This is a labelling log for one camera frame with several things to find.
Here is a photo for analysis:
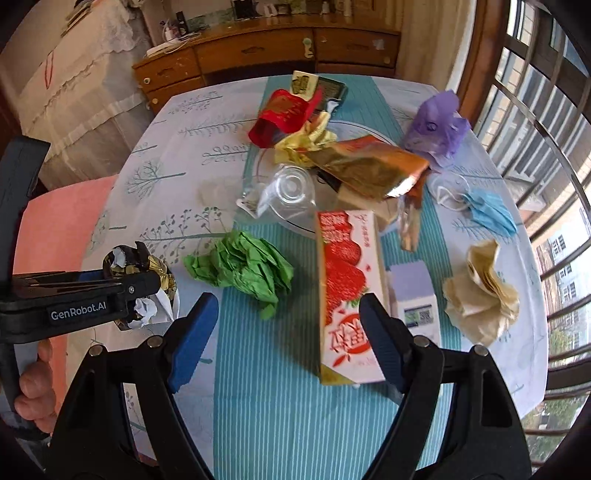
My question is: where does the person's left hand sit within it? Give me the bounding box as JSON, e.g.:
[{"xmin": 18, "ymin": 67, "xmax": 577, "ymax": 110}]
[{"xmin": 14, "ymin": 339, "xmax": 57, "ymax": 434}]

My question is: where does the crumpled yellow wrapper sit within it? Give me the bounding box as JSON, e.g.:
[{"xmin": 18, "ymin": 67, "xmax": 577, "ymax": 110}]
[{"xmin": 273, "ymin": 111, "xmax": 338, "ymax": 169}]

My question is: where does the white lace cloth cover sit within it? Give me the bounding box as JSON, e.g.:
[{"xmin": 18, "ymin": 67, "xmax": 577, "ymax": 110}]
[{"xmin": 1, "ymin": 1, "xmax": 153, "ymax": 189}]

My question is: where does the wooden dresser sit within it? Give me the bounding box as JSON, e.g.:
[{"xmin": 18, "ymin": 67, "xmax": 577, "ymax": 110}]
[{"xmin": 133, "ymin": 14, "xmax": 402, "ymax": 113}]

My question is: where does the blue face mask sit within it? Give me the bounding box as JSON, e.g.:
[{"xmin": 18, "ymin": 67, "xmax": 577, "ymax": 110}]
[{"xmin": 435, "ymin": 186, "xmax": 517, "ymax": 237}]

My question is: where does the teal patterned tablecloth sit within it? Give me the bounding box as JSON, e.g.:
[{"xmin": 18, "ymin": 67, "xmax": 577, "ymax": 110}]
[{"xmin": 82, "ymin": 75, "xmax": 549, "ymax": 479}]

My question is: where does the metal window grille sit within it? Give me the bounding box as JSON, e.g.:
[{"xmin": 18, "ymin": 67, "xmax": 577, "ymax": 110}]
[{"xmin": 476, "ymin": 1, "xmax": 590, "ymax": 469}]

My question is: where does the pink bed sheet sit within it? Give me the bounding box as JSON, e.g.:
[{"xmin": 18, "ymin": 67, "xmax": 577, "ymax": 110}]
[{"xmin": 13, "ymin": 176, "xmax": 117, "ymax": 414}]

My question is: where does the small purple white box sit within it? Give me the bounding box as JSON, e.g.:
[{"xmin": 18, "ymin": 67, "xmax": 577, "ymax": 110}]
[{"xmin": 387, "ymin": 261, "xmax": 442, "ymax": 346}]

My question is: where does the red paper envelope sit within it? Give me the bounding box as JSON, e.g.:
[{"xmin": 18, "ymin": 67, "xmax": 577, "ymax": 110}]
[{"xmin": 249, "ymin": 89, "xmax": 322, "ymax": 148}]

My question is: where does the strawberry milk carton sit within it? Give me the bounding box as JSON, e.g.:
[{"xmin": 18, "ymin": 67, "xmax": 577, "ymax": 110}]
[{"xmin": 315, "ymin": 210, "xmax": 390, "ymax": 386}]

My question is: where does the purple plastic bag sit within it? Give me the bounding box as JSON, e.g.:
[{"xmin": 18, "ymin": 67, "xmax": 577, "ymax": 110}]
[{"xmin": 403, "ymin": 90, "xmax": 471, "ymax": 170}]

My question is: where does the orange gold foil bag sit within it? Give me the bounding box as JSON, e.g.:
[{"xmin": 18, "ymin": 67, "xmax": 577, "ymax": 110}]
[{"xmin": 304, "ymin": 135, "xmax": 429, "ymax": 200}]

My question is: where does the crumpled green paper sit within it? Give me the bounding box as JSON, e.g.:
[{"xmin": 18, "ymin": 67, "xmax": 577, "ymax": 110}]
[{"xmin": 183, "ymin": 230, "xmax": 294, "ymax": 320}]

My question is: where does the clear plastic cup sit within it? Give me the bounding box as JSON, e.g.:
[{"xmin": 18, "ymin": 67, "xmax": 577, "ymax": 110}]
[{"xmin": 256, "ymin": 164, "xmax": 317, "ymax": 220}]

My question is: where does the gold white wrapper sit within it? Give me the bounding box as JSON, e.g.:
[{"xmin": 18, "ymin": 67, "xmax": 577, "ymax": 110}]
[{"xmin": 102, "ymin": 241, "xmax": 180, "ymax": 331}]

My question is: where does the clear narrow plastic wrapper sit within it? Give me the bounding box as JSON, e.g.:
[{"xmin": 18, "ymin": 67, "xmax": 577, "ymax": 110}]
[{"xmin": 399, "ymin": 194, "xmax": 422, "ymax": 252}]

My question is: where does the beige paper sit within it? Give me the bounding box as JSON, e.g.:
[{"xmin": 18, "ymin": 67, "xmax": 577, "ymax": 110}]
[{"xmin": 443, "ymin": 239, "xmax": 520, "ymax": 347}]

